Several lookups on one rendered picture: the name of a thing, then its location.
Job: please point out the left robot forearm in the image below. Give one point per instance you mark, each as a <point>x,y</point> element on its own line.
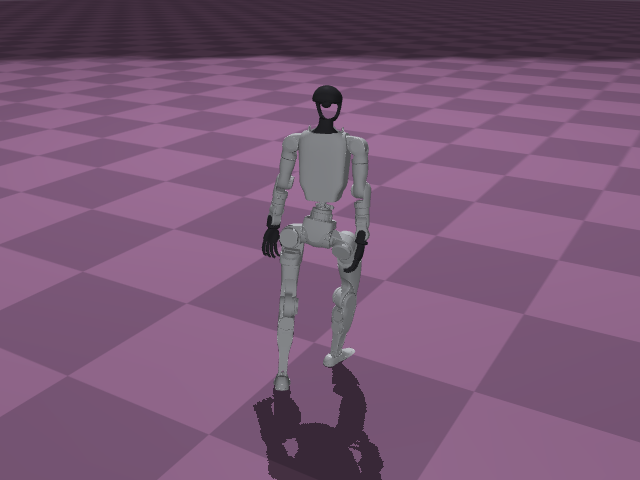
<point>276,209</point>

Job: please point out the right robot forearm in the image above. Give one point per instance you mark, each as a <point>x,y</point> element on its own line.
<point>362,218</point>

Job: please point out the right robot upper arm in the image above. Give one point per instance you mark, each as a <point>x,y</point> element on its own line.
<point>359,148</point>

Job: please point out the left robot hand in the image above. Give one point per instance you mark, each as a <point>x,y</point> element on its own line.
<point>271,236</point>

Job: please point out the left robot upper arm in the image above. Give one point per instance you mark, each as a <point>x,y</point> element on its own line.
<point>288,159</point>

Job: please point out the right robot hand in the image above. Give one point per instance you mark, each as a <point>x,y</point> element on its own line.
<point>360,240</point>

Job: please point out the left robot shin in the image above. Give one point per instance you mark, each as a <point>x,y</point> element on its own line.
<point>285,331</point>

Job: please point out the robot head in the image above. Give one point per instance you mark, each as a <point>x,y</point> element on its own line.
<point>326,95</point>

